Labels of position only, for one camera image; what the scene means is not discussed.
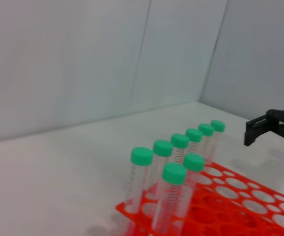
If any green capped clear test tube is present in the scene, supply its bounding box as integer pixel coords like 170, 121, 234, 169
170, 133, 190, 164
209, 119, 226, 165
151, 162, 188, 236
146, 139, 174, 195
185, 128, 204, 157
198, 123, 215, 163
126, 147, 154, 214
178, 153, 206, 219

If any orange plastic test tube rack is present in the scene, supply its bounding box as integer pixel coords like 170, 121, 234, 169
114, 161, 284, 236

